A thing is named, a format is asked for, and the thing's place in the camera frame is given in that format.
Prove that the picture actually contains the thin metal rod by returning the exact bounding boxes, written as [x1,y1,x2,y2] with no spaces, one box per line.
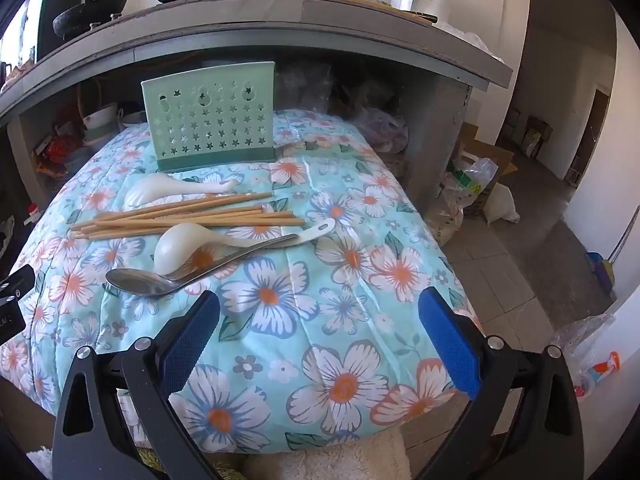
[612,220,633,261]

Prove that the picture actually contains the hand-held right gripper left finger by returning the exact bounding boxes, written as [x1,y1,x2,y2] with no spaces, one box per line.
[52,290,221,480]

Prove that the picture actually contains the pile of wooden chopsticks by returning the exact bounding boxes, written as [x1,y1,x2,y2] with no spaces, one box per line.
[70,191,306,240]

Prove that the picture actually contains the orange spray bottle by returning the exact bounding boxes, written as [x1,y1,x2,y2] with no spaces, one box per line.
[575,351,621,398]

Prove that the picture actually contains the black wok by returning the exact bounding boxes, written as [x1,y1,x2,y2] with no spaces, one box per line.
[52,0,128,41]

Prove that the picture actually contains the grey concrete counter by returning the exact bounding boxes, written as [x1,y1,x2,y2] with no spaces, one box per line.
[0,0,515,116]

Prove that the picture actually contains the clear bag with green packet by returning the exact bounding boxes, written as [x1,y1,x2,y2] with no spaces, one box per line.
[435,157,501,246]

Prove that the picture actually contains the blue plastic toy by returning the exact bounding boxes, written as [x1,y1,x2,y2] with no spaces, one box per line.
[585,252,616,301]

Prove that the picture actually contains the red snack packets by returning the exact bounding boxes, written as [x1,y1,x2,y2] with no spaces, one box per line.
[32,132,83,178]

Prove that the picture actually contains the metal spoon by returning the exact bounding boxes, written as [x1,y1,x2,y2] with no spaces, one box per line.
[105,232,300,298]

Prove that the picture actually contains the floral quilted blanket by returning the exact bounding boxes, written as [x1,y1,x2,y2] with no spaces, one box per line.
[0,109,483,456]

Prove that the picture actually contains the green perforated utensil holder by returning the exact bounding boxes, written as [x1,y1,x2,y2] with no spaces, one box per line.
[140,61,277,172]

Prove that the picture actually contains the crumpled clear plastic bags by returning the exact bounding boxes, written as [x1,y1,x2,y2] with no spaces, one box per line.
[277,62,333,111]

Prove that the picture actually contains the cardboard box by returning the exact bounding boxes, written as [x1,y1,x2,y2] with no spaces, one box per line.
[452,122,516,211]

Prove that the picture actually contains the pink plastic bag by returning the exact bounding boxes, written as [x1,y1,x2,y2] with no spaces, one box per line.
[350,107,408,153]

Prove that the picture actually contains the white plastic bag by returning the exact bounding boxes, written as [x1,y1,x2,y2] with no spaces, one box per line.
[440,22,506,63]

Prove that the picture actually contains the clear plastic bag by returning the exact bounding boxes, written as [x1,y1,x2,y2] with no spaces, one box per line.
[550,312,618,398]

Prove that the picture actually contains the white sack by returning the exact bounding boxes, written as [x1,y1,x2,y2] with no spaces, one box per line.
[482,182,521,226]

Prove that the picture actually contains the white plastic spoon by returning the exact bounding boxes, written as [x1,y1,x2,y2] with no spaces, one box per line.
[153,217,337,277]
[122,174,238,211]

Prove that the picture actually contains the pale green bowl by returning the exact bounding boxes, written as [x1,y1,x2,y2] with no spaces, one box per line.
[82,125,122,145]

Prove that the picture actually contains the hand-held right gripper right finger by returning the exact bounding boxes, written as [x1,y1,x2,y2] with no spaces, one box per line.
[417,287,586,480]

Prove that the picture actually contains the white floral bowl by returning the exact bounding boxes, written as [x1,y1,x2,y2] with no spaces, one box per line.
[82,102,122,129]

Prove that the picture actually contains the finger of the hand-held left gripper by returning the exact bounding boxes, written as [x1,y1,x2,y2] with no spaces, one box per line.
[0,265,36,306]

